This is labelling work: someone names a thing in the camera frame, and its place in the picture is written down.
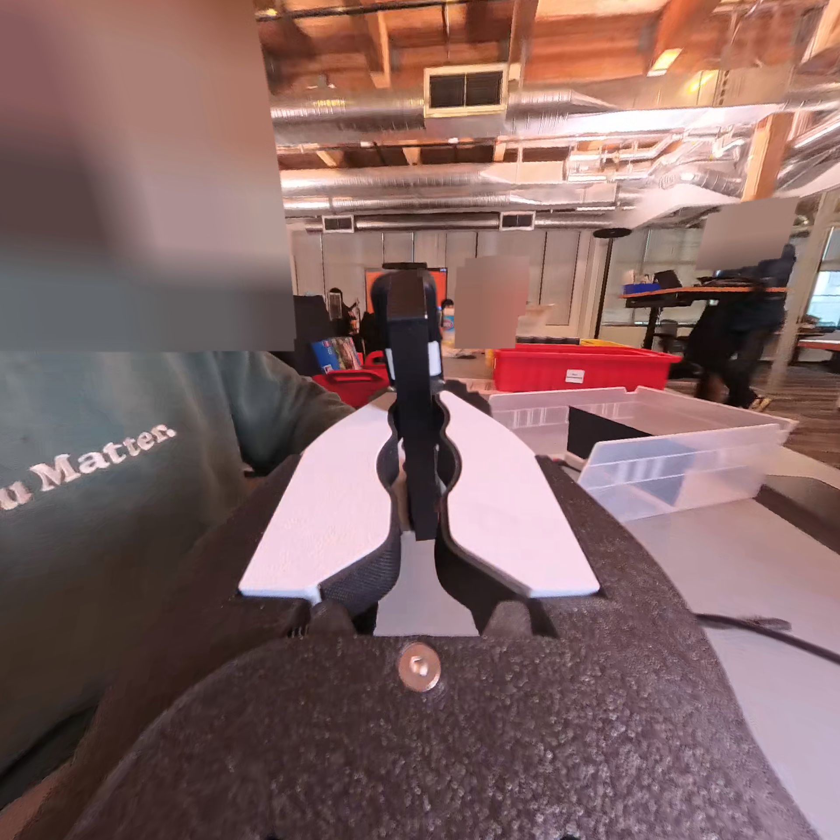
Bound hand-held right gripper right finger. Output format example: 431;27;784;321
434;390;602;637

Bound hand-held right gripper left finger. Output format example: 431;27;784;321
238;396;404;635

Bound slim black hub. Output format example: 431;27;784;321
369;261;455;543

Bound black cable with black plug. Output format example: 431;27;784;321
694;612;840;659

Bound person's left forearm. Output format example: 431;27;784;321
230;351;358;475

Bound black bin divider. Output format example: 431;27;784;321
566;406;654;462

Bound colourful printed box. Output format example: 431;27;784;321
310;336;363;374

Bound red plastic bin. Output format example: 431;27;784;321
492;346;681;395

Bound clear plastic bin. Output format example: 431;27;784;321
487;385;799;524

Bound black floor lamp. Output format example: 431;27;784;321
592;227;633;341

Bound wooden standing desk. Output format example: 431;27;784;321
619;283;788;352

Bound white framed vent grille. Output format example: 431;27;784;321
423;62;511;120

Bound red basket with handle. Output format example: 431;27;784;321
310;366;392;409

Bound silver air duct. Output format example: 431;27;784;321
269;88;621;148
279;163;572;199

